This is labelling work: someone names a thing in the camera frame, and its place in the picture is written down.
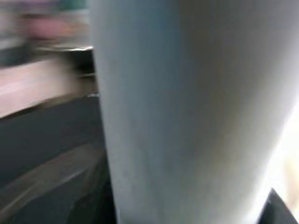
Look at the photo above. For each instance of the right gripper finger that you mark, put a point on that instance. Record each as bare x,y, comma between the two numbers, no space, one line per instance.
278,210

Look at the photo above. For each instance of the white plastic table leg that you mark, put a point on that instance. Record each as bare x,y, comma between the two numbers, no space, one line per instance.
187,105

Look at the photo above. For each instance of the black tablecloth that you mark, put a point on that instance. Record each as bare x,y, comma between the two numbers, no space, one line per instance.
46,140

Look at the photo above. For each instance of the beige mat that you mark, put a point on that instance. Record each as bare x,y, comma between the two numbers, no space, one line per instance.
35,88

